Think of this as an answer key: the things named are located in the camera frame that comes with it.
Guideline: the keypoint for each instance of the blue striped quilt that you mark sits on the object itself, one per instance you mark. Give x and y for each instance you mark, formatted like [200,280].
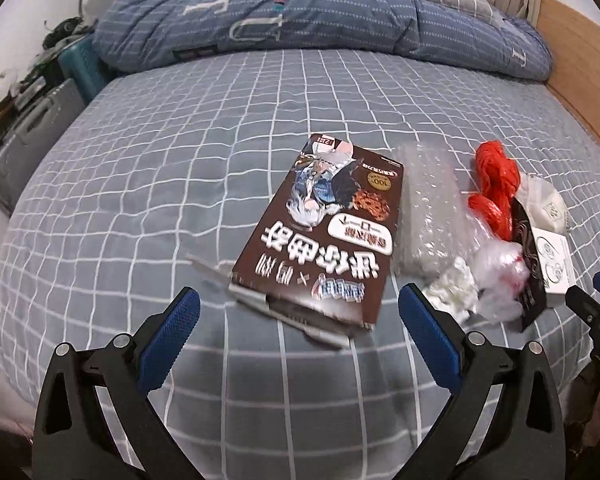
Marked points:
[330,15]

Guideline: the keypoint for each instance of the teal suitcase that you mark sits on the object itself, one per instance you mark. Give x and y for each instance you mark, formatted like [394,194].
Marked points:
[85,67]

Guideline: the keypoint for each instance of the grey checked bed sheet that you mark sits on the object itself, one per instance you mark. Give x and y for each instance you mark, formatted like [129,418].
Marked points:
[180,170]

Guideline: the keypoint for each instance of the small white box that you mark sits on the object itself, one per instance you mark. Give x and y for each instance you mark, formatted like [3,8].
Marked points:
[555,260]

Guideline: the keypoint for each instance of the wooden bed frame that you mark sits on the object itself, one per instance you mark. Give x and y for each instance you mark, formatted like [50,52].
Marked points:
[580,60]

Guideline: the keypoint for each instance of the grey suitcase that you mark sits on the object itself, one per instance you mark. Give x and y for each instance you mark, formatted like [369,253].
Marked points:
[30,145]

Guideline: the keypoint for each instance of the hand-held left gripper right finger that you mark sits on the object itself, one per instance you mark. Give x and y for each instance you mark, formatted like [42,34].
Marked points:
[425,321]

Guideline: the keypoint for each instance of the clear bubble wrap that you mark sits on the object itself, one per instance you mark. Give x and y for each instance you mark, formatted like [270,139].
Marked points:
[427,210]

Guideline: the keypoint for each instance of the black sachet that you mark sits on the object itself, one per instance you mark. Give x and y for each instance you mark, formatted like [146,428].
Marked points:
[527,270]

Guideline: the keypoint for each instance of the brown snack box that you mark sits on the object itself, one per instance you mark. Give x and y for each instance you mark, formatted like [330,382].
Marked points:
[325,230]

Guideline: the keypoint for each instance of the clear plastic bag red print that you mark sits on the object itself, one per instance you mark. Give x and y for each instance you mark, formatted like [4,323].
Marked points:
[500,275]

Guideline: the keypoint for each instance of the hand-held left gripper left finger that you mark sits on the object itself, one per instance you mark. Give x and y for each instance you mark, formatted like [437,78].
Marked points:
[181,319]

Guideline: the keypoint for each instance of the white face mask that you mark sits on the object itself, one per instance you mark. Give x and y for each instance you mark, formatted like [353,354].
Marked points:
[547,205]

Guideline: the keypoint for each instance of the white tissue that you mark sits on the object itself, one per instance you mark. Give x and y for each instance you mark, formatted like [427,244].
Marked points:
[450,290]

